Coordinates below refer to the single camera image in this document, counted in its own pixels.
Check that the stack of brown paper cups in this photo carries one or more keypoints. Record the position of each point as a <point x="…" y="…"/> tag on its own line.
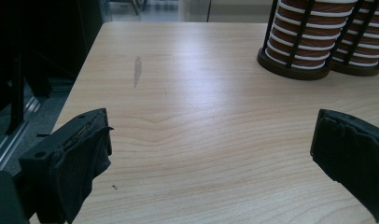
<point x="369" y="37"/>
<point x="315" y="31"/>

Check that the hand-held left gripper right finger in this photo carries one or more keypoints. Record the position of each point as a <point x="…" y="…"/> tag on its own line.
<point x="352" y="149"/>

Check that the black stand post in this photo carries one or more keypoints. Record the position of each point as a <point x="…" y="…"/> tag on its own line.
<point x="16" y="93"/>

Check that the metal floor rail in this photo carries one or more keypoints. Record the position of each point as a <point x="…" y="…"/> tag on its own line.
<point x="13" y="140"/>

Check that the black cabinet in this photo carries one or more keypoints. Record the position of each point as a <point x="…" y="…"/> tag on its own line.
<point x="53" y="37"/>

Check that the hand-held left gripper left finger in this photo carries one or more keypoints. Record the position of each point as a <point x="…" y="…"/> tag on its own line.
<point x="69" y="155"/>

